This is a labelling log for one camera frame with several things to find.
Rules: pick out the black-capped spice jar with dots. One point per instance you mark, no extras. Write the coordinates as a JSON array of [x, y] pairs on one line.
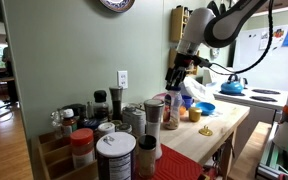
[[147, 155]]

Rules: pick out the white wall outlet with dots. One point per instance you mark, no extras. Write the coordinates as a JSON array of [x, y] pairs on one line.
[[122, 79]]

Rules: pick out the silver tin can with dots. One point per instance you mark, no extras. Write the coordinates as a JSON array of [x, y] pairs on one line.
[[134, 118]]

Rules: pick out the black-capped glass bottle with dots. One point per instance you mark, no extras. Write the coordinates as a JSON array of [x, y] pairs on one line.
[[100, 105]]

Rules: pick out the white-lidded small jar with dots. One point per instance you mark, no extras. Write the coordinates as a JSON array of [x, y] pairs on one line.
[[106, 128]]

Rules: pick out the steel pepper mill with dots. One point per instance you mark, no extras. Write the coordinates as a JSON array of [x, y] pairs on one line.
[[116, 101]]

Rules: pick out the clear plastic nut jar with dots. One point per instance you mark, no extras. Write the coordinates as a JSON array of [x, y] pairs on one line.
[[171, 111]]

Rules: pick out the white-capped red spice bottle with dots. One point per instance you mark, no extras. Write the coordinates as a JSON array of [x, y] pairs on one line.
[[69, 123]]

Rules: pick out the small yellow jar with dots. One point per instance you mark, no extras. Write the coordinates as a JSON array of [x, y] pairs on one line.
[[195, 114]]

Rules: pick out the clear salt grinder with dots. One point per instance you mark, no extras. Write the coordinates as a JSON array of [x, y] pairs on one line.
[[153, 123]]

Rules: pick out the red mat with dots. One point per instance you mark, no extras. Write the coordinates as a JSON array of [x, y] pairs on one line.
[[177, 166]]

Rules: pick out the red-lidded spice jar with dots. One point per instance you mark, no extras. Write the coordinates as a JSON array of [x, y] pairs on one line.
[[82, 146]]

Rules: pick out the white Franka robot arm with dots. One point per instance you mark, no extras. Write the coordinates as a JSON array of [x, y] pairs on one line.
[[217, 26]]

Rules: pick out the blue bowl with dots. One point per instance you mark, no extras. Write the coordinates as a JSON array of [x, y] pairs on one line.
[[205, 108]]

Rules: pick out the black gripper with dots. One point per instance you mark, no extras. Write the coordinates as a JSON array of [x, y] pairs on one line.
[[181, 66]]

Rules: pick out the wooden butcher block table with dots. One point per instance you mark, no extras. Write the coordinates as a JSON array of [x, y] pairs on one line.
[[204, 133]]

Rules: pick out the wooden countertop spice organizer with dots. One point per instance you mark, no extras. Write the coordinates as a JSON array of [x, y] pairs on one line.
[[55, 160]]

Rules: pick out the silver-lidded small jar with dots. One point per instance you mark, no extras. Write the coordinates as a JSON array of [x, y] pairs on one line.
[[124, 128]]

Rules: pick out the white refrigerator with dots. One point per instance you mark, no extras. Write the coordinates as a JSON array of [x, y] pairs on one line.
[[277, 70]]

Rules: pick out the orange fruit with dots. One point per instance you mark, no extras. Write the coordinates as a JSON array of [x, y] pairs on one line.
[[183, 111]]

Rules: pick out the white plastic bag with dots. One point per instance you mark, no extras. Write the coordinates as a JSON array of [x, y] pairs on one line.
[[195, 89]]

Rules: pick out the large white-lidded canister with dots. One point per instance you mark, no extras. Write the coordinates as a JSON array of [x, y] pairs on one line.
[[115, 158]]

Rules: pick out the blue kettle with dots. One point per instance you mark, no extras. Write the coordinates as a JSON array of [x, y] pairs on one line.
[[231, 86]]

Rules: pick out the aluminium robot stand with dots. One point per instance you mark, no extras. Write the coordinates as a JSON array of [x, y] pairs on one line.
[[277, 163]]

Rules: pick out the gold metal lid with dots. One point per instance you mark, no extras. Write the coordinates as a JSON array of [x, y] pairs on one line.
[[205, 131]]

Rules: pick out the clear glass bottle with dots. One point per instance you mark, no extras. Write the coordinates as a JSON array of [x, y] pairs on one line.
[[55, 125]]

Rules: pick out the white paper with picture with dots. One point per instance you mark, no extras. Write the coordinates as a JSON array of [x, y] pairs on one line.
[[278, 36]]

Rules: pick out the white electric stove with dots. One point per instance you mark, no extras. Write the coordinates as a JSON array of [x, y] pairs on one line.
[[250, 96]]

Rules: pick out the dark jar lid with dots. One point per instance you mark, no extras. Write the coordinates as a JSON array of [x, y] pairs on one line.
[[174, 90]]

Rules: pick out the pink plate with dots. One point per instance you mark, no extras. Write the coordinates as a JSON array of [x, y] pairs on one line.
[[159, 96]]

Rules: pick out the blue cup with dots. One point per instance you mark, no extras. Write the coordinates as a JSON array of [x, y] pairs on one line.
[[187, 101]]

